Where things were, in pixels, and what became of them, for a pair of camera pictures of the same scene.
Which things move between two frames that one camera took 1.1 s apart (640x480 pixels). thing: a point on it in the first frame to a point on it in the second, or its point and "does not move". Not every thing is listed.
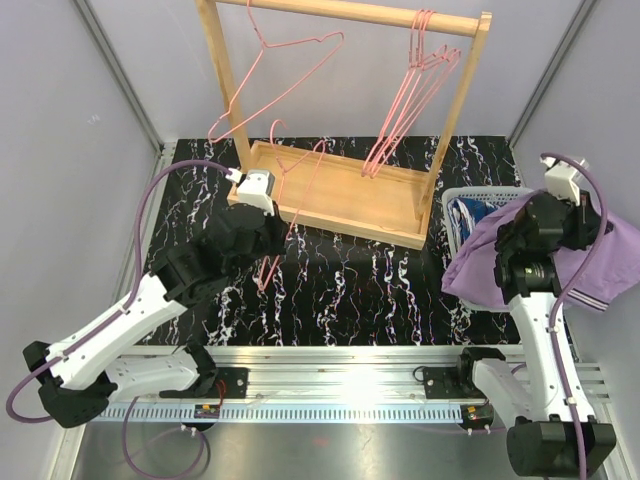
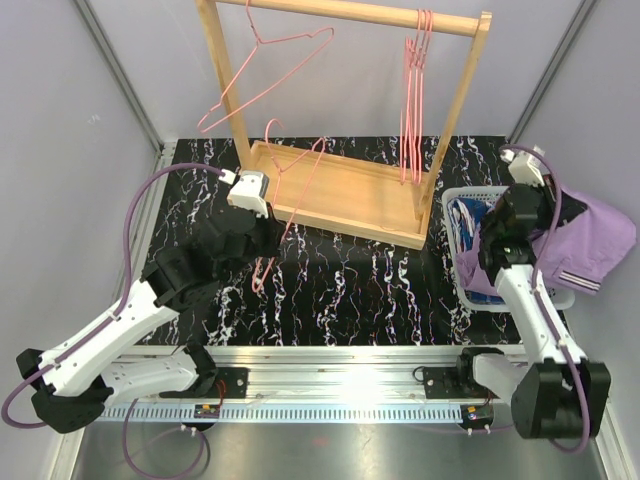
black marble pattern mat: (333, 289) does not move
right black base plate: (449, 382) does not move
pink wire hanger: (255, 66) to (249, 59)
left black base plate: (231, 382) does not move
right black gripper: (587, 225) to (549, 199)
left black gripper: (280, 229) does not move
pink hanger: (427, 71) to (411, 108)
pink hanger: (426, 72) to (412, 106)
